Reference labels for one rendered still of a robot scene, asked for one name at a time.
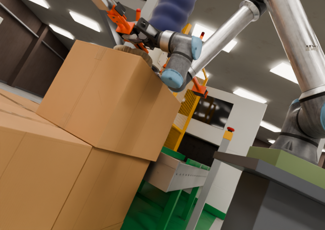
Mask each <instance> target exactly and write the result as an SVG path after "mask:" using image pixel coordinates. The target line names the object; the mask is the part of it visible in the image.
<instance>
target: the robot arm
mask: <svg viewBox="0 0 325 230"><path fill-rule="evenodd" d="M267 9H268V11H269V14H270V16H271V18H272V21H273V23H274V26H275V28H276V31H277V33H278V35H279V38H280V40H281V43H282V45H283V48H284V50H285V53H286V55H287V57H288V60H289V62H290V65H291V67H292V70H293V72H294V74H295V77H296V79H297V81H298V84H299V86H300V89H301V91H302V94H301V96H300V98H298V99H295V100H294V101H293V102H292V103H291V105H290V107H289V110H288V113H287V116H286V118H285V121H284V124H283V126H282V129H281V132H280V135H279V137H278V139H277V140H276V141H275V142H274V143H273V144H272V145H271V146H270V147H269V148H271V149H279V150H283V151H285V152H288V153H290V154H292V155H294V156H297V157H299V158H301V159H303V160H305V161H308V162H310V163H312V164H314V165H317V166H318V157H317V149H318V146H319V143H320V140H321V138H325V55H324V53H323V51H322V49H321V46H320V44H319V42H318V40H317V38H316V35H315V33H314V31H313V29H312V26H311V24H310V22H309V20H308V17H307V15H306V13H305V11H304V9H303V6H302V4H301V2H300V0H243V1H242V2H241V3H240V5H239V9H238V10H237V11H236V12H235V13H234V14H233V15H232V16H231V17H230V18H229V19H228V20H227V21H225V22H224V23H223V24H222V25H221V26H220V27H219V28H218V29H217V30H216V31H215V32H214V33H213V34H212V35H211V36H210V37H209V38H208V39H207V40H206V41H205V42H204V43H203V44H202V40H201V38H199V37H196V36H194V35H188V34H183V33H179V32H174V31H168V30H166V31H162V32H160V31H159V30H157V29H156V28H155V27H154V26H152V25H151V24H150V23H149V22H147V21H146V20H145V19H144V18H142V17H141V18H139V20H138V21H134V22H132V23H135V25H136V26H135V27H136V28H137V29H138V30H139V31H140V33H139V34H138V36H139V37H137V35H136V34H133V35H129V34H128V35H125V34H124V35H122V37H123V38H124V39H125V40H128V41H129V42H130V43H132V44H133V45H135V44H139V43H143V44H144V45H143V47H144V48H146V47H149V48H146V49H150V50H154V48H155V47H156V48H159V49H161V50H162V51H164V52H167V53H171V54H172V55H171V57H170V59H169V61H168V63H167V65H166V67H165V69H164V71H163V72H162V76H161V80H162V81H163V83H164V84H166V85H167V86H168V88H169V89H170V90H171V91H173V92H181V91H183V90H184V89H185V88H186V85H187V84H188V83H189V82H190V81H191V80H192V79H193V78H194V77H195V76H196V75H197V74H198V73H199V72H200V71H201V70H202V69H203V68H204V67H205V66H206V65H207V64H208V63H209V62H210V61H211V60H212V59H213V58H214V57H215V56H216V55H217V54H218V53H219V52H220V51H221V50H222V49H224V48H225V47H226V46H227V45H228V44H229V43H230V42H231V41H232V40H233V39H234V38H235V37H236V36H237V35H238V34H239V33H240V32H241V31H242V30H243V29H244V28H245V27H246V26H247V25H248V24H249V23H250V22H251V21H256V20H258V19H259V18H260V17H261V16H262V15H263V13H264V12H265V11H266V10H267Z"/></svg>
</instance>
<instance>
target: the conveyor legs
mask: <svg viewBox="0 0 325 230"><path fill-rule="evenodd" d="M144 183H145V180H143V179H142V181H141V184H140V186H139V188H138V190H137V192H136V194H135V196H137V197H139V198H140V199H142V200H143V201H145V202H146V203H148V204H150V205H151V206H153V207H154V208H156V209H158V210H159V211H161V212H162V215H161V217H160V220H159V222H158V224H157V227H156V229H155V230H165V229H166V227H167V224H168V222H169V220H170V217H171V215H172V212H173V210H174V208H175V205H176V203H177V200H178V198H180V199H182V200H184V201H186V202H187V203H186V205H185V208H184V210H183V213H182V215H181V217H180V219H182V220H184V221H186V219H187V217H188V215H189V212H190V210H191V207H192V205H193V202H194V200H195V197H196V195H197V193H198V190H199V188H200V186H198V187H193V188H192V191H191V193H190V196H189V198H188V199H187V198H185V197H183V196H181V195H180V193H181V191H182V189H181V190H175V191H169V192H170V193H171V194H170V196H169V199H168V201H167V203H166V205H165V207H164V208H163V207H162V206H160V205H159V204H157V203H155V202H154V201H152V200H151V199H149V198H147V197H146V196H144V195H142V194H141V193H140V192H141V190H142V188H143V185H144Z"/></svg>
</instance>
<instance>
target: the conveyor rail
mask: <svg viewBox="0 0 325 230"><path fill-rule="evenodd" d="M208 173H209V170H205V169H200V168H198V167H194V166H191V165H187V164H184V163H180V164H179V167H178V169H177V171H176V173H175V176H174V178H173V180H172V182H171V185H170V187H169V189H168V192H169V191H175V190H181V189H186V188H192V187H198V186H204V183H205V181H206V178H207V176H208Z"/></svg>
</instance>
